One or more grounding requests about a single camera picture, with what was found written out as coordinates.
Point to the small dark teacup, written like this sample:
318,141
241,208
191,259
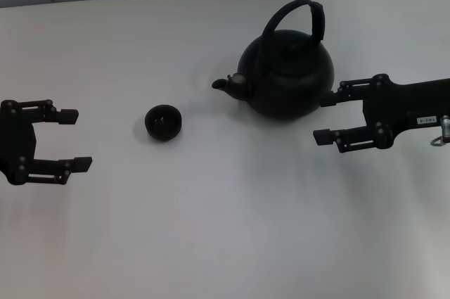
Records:
164,124

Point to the black round teapot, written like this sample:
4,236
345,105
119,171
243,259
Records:
288,81

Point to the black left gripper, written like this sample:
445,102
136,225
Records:
17,144

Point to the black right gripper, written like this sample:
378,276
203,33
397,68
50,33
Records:
415,109

